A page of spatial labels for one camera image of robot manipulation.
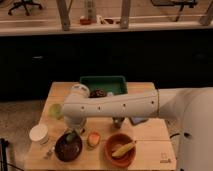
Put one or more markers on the white round container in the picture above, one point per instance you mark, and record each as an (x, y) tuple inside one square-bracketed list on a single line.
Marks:
[(39, 134)]

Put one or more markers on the purple bowl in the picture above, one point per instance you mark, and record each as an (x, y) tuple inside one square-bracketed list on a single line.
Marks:
[(68, 151)]

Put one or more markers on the light green cup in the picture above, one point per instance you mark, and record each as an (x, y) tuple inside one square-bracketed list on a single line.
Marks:
[(55, 111)]

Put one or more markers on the red white object on shelf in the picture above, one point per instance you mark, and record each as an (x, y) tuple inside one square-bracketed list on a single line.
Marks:
[(89, 16)]

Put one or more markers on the yellow corn cob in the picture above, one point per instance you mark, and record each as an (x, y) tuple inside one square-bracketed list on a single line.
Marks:
[(123, 150)]

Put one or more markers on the small metal utensil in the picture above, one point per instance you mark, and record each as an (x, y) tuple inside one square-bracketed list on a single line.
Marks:
[(49, 152)]

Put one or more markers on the small metal cup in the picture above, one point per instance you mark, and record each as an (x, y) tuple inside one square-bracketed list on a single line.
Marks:
[(118, 121)]

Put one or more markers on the black stand at left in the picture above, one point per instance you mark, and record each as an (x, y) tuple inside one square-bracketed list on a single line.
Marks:
[(3, 155)]

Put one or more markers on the black office chair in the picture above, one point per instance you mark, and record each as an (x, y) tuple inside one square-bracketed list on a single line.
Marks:
[(24, 3)]

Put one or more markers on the green pepper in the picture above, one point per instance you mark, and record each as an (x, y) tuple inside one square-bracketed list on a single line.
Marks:
[(71, 136)]

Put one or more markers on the green plastic tray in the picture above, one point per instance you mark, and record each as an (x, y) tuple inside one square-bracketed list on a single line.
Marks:
[(115, 84)]

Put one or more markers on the blue sponge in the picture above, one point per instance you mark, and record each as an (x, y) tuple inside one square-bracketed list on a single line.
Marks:
[(137, 120)]

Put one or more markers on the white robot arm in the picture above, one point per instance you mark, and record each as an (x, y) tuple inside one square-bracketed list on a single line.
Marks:
[(192, 107)]

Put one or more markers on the orange bowl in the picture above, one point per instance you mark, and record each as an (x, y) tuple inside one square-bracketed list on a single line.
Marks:
[(113, 143)]

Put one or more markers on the orange peach toy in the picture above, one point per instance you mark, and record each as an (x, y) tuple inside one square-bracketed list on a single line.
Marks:
[(93, 139)]

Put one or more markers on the clear plastic piece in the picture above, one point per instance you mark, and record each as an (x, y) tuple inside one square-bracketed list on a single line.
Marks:
[(110, 94)]

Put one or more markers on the brown clump in tray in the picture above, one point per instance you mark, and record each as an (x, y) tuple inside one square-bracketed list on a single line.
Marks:
[(97, 93)]

